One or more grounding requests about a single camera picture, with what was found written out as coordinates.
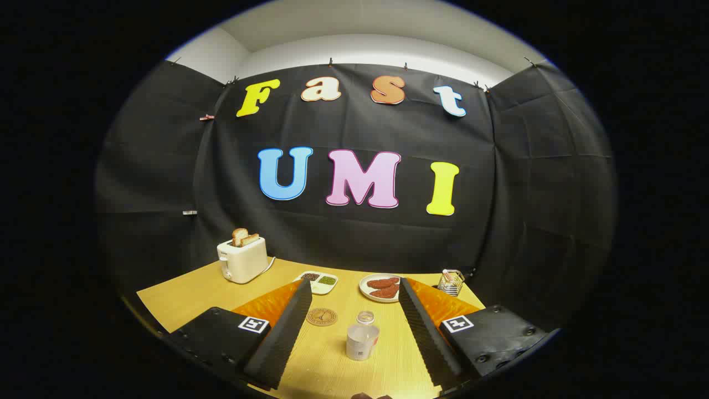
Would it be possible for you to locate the metal wire utensil holder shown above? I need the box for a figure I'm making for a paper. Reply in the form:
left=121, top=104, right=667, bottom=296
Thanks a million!
left=438, top=269, right=465, bottom=296

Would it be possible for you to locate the clear plastic juice bottle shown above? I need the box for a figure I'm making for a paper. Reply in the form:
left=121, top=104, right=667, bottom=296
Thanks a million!
left=346, top=310, right=381, bottom=362

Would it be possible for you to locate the white round plate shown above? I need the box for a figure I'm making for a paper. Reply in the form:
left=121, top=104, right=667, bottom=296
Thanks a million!
left=359, top=273, right=404, bottom=303

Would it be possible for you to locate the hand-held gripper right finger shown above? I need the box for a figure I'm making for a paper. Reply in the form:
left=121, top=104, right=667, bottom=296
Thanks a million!
left=398, top=277, right=560, bottom=395

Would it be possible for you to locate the wooden table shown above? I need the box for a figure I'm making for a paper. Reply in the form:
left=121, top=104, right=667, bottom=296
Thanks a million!
left=137, top=258, right=487, bottom=399

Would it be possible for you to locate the white toaster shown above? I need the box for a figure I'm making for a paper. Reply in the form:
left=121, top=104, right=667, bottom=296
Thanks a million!
left=217, top=237, right=268, bottom=284

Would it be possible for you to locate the white divided condiment dish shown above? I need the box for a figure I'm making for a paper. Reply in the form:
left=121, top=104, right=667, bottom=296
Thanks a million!
left=294, top=270, right=338, bottom=295

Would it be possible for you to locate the round cork coaster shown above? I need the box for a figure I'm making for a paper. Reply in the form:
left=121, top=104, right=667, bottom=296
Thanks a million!
left=306, top=308, right=338, bottom=326

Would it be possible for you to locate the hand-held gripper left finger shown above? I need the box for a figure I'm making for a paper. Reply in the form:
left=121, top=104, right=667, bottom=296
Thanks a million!
left=166, top=278, right=314, bottom=391

